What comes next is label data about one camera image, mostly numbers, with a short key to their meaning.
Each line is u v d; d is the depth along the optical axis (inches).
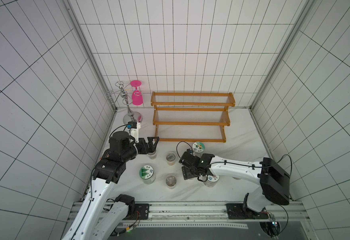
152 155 34.6
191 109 38.3
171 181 30.6
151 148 23.7
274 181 16.8
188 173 28.2
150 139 23.8
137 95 40.1
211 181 29.8
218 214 28.6
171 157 33.7
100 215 16.4
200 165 22.6
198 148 34.4
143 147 23.3
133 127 23.6
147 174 30.6
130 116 42.8
